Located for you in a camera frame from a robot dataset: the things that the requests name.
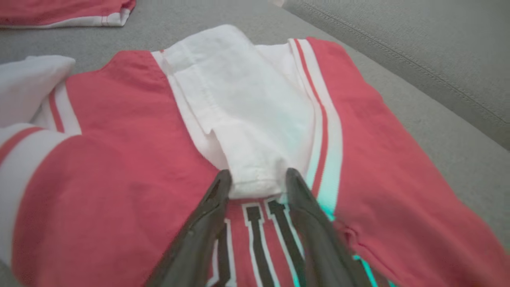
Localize grey sofa back cushion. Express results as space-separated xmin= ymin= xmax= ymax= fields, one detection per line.
xmin=281 ymin=0 xmax=510 ymax=150

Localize red jersey with black letters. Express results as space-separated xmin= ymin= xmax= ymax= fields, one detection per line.
xmin=0 ymin=24 xmax=510 ymax=287

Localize grey sofa seat cushion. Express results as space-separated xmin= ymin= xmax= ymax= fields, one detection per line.
xmin=0 ymin=0 xmax=510 ymax=287

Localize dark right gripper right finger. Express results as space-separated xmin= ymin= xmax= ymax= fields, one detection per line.
xmin=286 ymin=168 xmax=373 ymax=287

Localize red shorts with white stripes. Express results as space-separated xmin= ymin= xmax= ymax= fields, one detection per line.
xmin=0 ymin=0 xmax=136 ymax=29

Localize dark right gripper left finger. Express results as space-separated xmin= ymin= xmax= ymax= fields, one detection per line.
xmin=145 ymin=170 xmax=233 ymax=287

